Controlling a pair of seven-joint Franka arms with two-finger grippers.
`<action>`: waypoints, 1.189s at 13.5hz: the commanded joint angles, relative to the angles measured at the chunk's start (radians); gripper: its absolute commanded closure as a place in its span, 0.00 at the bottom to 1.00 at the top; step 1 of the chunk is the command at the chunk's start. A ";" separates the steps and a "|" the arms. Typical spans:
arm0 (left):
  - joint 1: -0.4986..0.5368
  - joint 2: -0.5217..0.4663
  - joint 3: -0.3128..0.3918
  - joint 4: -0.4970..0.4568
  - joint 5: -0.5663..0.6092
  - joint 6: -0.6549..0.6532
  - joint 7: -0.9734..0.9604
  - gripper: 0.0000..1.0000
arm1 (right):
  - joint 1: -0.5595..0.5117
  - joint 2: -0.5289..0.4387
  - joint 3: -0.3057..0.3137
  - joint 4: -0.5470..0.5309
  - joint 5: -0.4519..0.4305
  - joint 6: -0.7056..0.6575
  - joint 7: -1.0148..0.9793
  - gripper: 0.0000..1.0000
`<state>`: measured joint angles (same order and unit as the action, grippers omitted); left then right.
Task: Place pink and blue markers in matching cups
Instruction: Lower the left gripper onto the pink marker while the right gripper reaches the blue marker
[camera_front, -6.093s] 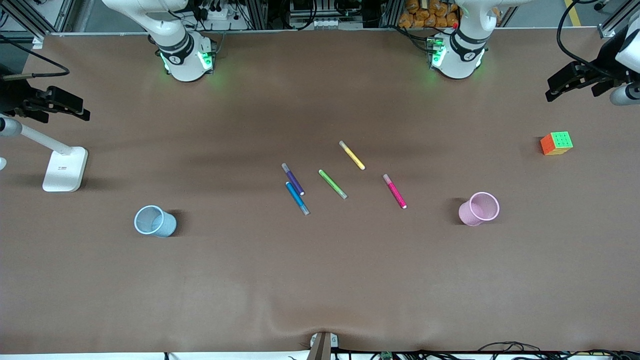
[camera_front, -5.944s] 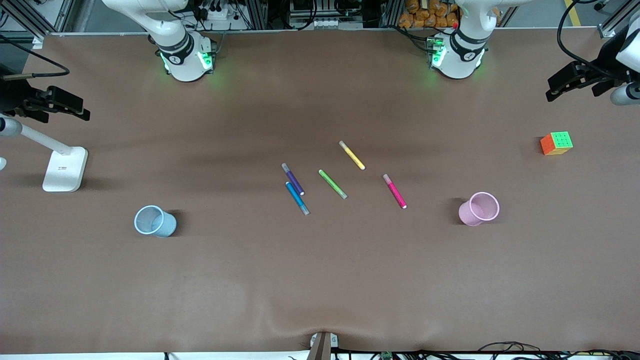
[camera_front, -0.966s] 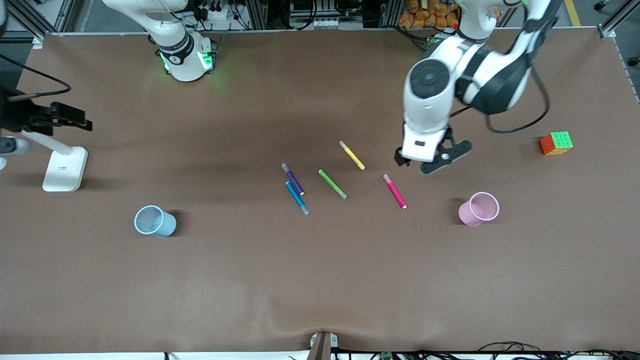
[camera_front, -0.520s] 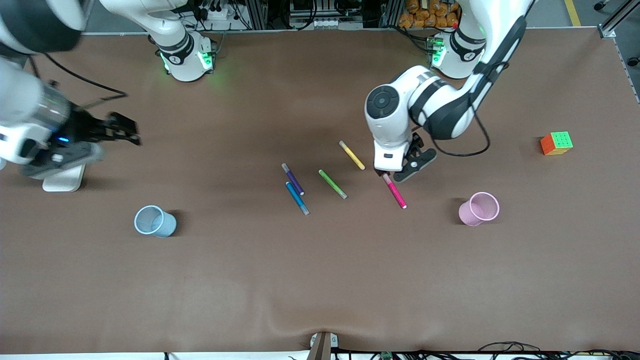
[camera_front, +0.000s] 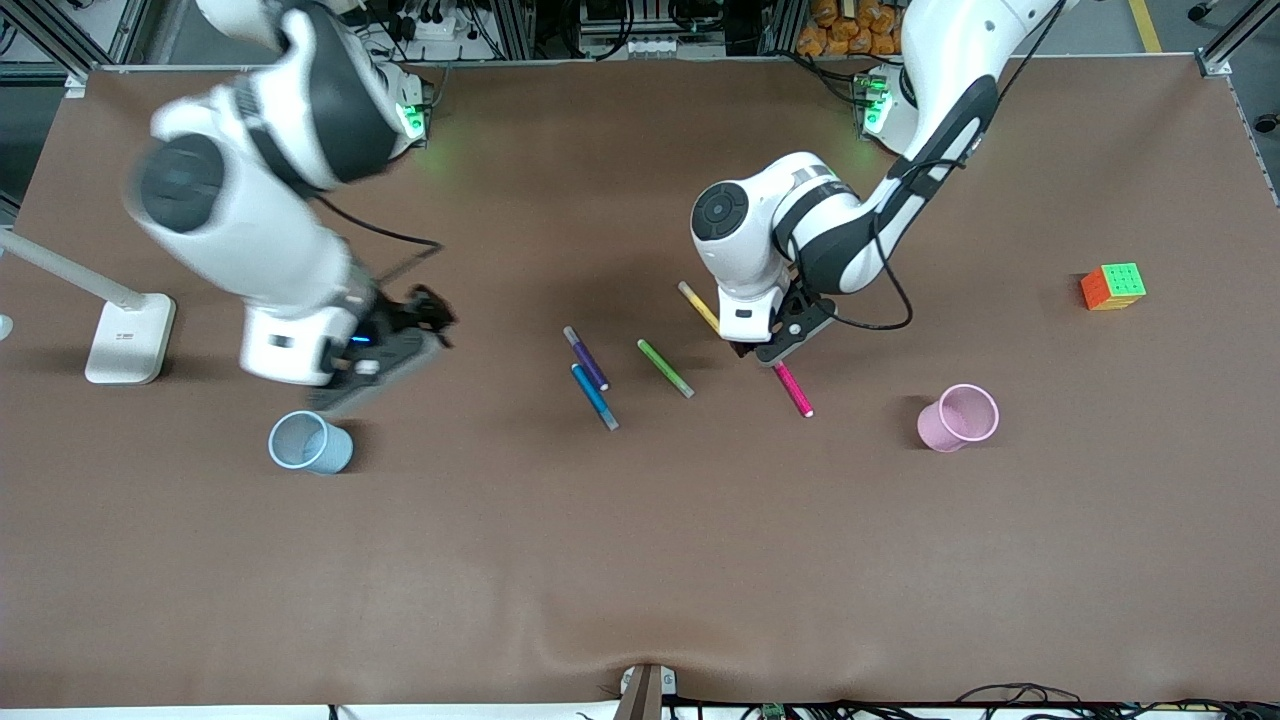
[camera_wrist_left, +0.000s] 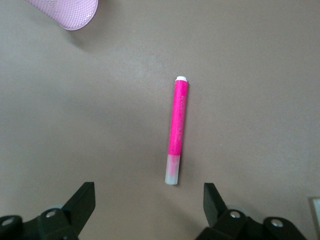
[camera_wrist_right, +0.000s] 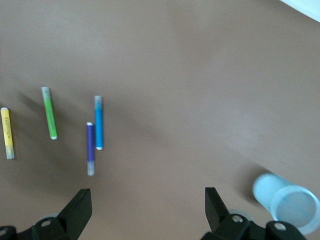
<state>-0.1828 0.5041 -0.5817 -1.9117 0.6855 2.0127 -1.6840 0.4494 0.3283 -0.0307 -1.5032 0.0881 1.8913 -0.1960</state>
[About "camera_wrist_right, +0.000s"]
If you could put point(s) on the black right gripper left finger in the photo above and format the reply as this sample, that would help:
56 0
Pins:
72 220

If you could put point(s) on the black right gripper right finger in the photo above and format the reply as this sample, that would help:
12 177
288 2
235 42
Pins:
217 217

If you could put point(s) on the blue marker pen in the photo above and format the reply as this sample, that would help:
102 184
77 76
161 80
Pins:
98 125

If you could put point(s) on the light blue plastic cup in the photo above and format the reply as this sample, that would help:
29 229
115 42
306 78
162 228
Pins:
292 205

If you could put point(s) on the purple marker pen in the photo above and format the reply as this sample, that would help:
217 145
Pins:
90 145

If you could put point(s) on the green marker pen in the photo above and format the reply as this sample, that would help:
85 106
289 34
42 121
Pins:
50 115

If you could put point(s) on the yellow marker pen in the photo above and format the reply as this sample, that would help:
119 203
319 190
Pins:
7 130

